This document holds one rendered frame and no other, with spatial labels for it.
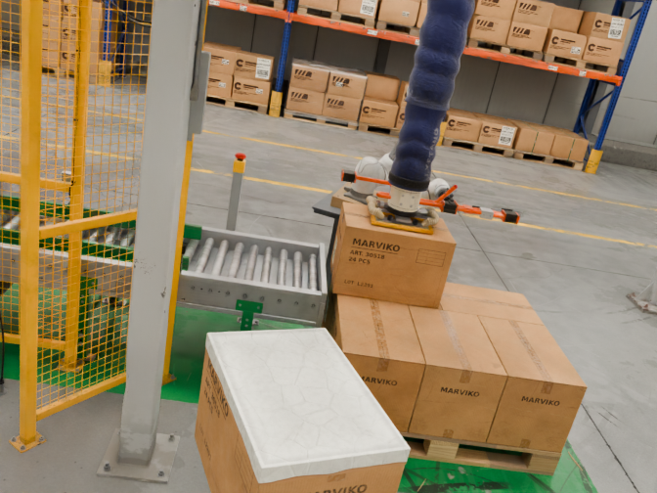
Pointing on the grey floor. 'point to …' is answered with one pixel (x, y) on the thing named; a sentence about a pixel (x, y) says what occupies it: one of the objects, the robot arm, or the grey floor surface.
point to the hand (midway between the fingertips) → (451, 205)
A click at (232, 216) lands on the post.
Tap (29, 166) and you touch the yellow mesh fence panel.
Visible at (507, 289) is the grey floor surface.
